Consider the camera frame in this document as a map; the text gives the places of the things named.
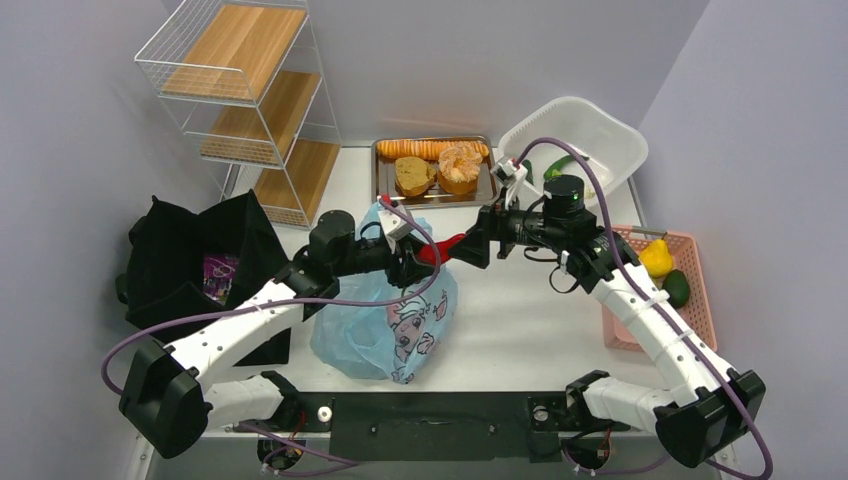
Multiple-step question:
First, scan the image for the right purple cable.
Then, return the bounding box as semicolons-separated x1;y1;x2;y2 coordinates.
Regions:
516;137;774;480

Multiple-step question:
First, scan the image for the pink plastic basket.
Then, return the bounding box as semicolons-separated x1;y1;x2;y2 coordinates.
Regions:
602;225;718;352

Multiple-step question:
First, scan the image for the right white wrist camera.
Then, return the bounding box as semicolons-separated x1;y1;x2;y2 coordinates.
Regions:
490;156;527;207

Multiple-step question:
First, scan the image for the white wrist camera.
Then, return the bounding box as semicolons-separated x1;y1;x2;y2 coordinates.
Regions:
490;156;527;207
377;195;420;255

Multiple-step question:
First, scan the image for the blue printed plastic bag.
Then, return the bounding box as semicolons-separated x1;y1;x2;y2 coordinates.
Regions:
309;201;460;386

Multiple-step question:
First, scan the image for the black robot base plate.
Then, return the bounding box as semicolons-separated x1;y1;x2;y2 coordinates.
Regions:
236;391;626;463

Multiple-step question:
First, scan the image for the black fabric tote bag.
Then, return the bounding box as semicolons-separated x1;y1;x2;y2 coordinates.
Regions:
116;192;287;329

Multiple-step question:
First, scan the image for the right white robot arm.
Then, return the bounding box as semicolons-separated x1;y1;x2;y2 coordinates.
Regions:
448;175;765;468

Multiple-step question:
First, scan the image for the purple snack packet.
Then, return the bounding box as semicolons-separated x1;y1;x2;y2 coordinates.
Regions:
202;254;239;305

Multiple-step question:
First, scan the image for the dark green avocado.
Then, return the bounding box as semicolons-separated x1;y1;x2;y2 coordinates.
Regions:
662;269;691;309

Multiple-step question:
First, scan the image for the green chili pepper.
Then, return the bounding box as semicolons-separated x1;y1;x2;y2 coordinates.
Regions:
543;155;574;182

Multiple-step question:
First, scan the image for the yellow pear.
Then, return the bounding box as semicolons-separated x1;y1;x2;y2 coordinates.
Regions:
639;238;674;279

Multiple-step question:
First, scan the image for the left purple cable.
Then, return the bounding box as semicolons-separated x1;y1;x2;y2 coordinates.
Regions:
100;197;444;478

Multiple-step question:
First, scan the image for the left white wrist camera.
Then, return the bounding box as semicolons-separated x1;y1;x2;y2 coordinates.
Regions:
377;195;420;255

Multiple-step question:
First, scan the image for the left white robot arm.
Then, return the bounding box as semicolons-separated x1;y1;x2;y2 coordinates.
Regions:
119;206;443;458

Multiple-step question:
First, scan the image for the purple cable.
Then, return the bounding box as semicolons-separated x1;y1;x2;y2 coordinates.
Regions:
100;197;444;478
516;137;774;480

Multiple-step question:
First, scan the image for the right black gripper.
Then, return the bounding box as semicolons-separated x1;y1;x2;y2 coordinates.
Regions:
449;186;567;267

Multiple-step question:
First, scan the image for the steel tray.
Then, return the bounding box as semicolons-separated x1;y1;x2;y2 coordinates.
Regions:
371;135;500;209

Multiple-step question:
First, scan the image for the green cucumber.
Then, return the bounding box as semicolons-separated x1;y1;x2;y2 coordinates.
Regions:
521;160;534;185

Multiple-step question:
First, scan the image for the row of orange crackers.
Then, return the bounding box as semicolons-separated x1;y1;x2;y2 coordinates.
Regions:
376;139;489;161

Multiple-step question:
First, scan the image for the brown bread slice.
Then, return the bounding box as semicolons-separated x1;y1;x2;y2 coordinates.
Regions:
394;156;437;197

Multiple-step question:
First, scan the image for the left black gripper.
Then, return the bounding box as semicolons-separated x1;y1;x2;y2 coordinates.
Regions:
332;233;438;286

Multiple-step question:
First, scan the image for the white wire wooden shelf rack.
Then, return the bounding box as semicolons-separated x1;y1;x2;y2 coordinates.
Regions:
135;1;341;229

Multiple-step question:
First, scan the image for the white plastic basin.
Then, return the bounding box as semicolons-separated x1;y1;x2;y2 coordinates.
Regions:
498;96;649;208

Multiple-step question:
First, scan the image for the red chili pepper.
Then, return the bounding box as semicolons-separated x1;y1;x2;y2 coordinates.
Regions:
415;233;465;266

